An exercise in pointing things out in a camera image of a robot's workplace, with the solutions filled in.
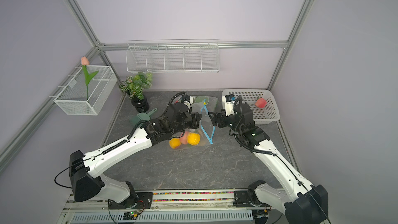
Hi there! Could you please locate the pink peach back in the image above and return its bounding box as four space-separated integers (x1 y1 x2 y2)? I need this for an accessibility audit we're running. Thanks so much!
179 131 190 145

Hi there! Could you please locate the pink peach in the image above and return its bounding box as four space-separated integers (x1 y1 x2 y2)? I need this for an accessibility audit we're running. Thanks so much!
255 97 267 108
179 131 190 145

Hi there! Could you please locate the yellow mango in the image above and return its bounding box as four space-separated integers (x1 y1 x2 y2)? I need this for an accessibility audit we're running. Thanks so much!
187 133 201 146

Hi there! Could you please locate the green printed zip-top bag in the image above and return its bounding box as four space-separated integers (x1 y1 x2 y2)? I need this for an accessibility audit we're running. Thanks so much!
184 95 218 114

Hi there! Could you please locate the clear blue-zipper bag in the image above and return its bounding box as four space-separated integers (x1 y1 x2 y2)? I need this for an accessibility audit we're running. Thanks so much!
174 112 215 150

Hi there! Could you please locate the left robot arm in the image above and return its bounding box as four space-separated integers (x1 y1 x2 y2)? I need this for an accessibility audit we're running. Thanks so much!
66 92 202 208

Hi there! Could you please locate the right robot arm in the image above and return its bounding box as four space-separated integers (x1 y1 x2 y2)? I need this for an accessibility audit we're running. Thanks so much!
209 94 330 224

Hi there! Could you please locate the white plastic perforated basket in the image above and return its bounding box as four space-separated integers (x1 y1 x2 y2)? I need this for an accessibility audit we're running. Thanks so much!
222 89 280 124

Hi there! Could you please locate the green hand brush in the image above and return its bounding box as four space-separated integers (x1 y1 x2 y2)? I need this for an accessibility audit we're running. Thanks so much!
130 108 158 125

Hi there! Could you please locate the black glossy vase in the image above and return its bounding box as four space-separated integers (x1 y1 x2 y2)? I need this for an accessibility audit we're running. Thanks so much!
131 95 150 113

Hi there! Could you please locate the green artificial plant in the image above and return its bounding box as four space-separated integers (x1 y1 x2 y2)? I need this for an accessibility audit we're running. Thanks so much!
119 72 153 100

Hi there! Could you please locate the pink artificial tulip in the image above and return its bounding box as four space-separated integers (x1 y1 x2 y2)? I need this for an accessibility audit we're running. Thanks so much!
81 57 99 100

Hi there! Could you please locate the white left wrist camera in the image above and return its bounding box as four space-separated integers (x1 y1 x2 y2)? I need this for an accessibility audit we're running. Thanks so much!
180 94 194 107

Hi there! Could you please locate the white wire wall shelf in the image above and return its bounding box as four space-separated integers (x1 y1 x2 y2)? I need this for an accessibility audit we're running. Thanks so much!
126 39 220 73

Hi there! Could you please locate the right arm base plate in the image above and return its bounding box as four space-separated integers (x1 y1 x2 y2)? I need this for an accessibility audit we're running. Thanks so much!
233 189 271 208

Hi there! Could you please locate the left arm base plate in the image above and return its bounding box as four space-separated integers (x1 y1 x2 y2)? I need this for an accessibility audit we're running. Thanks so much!
108 191 153 210

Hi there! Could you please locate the white mesh wall basket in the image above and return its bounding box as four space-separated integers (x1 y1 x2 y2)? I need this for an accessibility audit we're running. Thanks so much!
53 65 117 116

